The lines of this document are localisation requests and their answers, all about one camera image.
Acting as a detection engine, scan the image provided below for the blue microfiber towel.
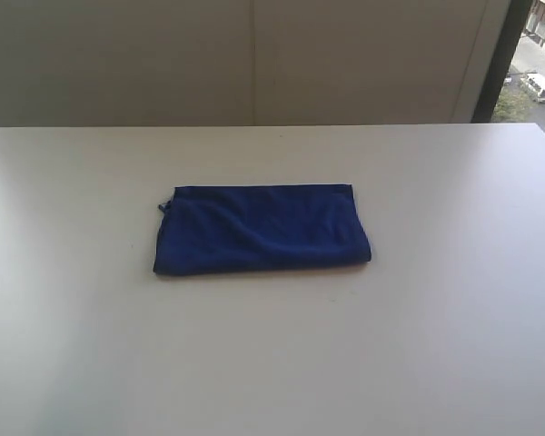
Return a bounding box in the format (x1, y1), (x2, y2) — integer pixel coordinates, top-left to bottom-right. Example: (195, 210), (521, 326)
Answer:
(153, 183), (372, 277)

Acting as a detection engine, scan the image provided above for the white van outside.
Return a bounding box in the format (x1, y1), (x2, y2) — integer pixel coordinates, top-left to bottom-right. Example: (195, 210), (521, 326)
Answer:
(520, 73), (545, 104)

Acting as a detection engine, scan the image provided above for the dark window frame post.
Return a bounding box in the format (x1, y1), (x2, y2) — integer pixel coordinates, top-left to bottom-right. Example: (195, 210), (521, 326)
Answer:
(471, 0), (532, 124)

